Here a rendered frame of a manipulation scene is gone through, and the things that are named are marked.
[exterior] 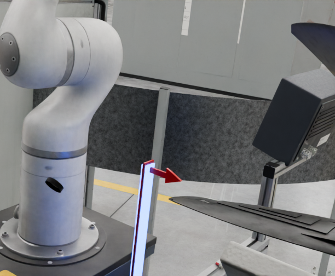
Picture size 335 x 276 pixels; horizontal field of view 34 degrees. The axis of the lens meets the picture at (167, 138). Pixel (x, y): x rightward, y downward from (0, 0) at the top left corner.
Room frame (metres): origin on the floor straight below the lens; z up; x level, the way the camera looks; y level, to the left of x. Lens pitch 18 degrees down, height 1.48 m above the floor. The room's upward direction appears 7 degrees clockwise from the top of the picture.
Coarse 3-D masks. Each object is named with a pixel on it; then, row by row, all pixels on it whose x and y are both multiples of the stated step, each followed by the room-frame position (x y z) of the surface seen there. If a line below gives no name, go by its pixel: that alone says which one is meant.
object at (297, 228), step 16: (192, 208) 0.64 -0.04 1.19; (208, 208) 0.66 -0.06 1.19; (224, 208) 0.68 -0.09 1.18; (240, 208) 0.69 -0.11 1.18; (256, 208) 0.70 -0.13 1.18; (272, 208) 0.72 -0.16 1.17; (240, 224) 0.62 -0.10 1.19; (256, 224) 0.63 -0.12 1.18; (272, 224) 0.64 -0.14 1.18; (288, 224) 0.65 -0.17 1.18; (304, 224) 0.65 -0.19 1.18; (320, 224) 0.66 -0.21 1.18; (288, 240) 0.60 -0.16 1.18; (304, 240) 0.60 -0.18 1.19; (320, 240) 0.60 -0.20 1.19
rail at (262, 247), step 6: (246, 240) 1.22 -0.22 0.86; (252, 240) 1.23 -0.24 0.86; (264, 240) 1.23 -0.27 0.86; (246, 246) 1.20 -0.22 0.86; (252, 246) 1.19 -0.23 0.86; (258, 246) 1.20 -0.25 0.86; (264, 246) 1.23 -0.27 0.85; (264, 252) 1.23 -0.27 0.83; (210, 270) 1.06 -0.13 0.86; (216, 270) 1.08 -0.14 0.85; (222, 270) 1.07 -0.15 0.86
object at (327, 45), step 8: (296, 24) 0.53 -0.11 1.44; (304, 24) 0.52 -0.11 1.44; (312, 24) 0.51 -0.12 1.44; (320, 24) 0.49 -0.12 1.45; (296, 32) 0.55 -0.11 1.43; (304, 32) 0.53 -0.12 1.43; (312, 32) 0.52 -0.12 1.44; (320, 32) 0.50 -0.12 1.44; (328, 32) 0.49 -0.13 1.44; (304, 40) 0.55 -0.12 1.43; (312, 40) 0.53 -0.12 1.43; (320, 40) 0.51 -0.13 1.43; (328, 40) 0.50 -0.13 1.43; (312, 48) 0.55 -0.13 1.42; (320, 48) 0.53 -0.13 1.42; (328, 48) 0.51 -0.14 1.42; (320, 56) 0.55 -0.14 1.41; (328, 56) 0.53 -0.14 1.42; (328, 64) 0.54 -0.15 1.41
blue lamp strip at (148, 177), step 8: (152, 176) 0.80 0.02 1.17; (144, 184) 0.78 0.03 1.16; (144, 192) 0.78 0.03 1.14; (144, 200) 0.78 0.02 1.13; (144, 208) 0.79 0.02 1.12; (144, 216) 0.79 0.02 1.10; (144, 224) 0.79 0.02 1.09; (144, 232) 0.79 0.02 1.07; (144, 240) 0.79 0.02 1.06; (136, 248) 0.78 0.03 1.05; (144, 248) 0.80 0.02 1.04; (136, 256) 0.78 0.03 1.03; (136, 264) 0.78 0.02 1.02; (136, 272) 0.78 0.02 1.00
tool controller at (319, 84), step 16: (288, 80) 1.29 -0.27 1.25; (304, 80) 1.33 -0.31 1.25; (320, 80) 1.38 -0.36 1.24; (288, 96) 1.28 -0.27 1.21; (304, 96) 1.26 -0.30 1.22; (320, 96) 1.25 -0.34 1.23; (272, 112) 1.30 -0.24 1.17; (288, 112) 1.28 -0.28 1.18; (304, 112) 1.26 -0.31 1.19; (320, 112) 1.26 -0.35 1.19; (272, 128) 1.29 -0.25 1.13; (288, 128) 1.27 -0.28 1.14; (304, 128) 1.25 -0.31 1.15; (320, 128) 1.33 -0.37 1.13; (256, 144) 1.31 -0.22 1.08; (272, 144) 1.29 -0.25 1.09; (288, 144) 1.27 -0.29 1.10; (304, 144) 1.28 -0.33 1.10; (320, 144) 1.41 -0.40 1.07; (288, 160) 1.26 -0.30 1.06
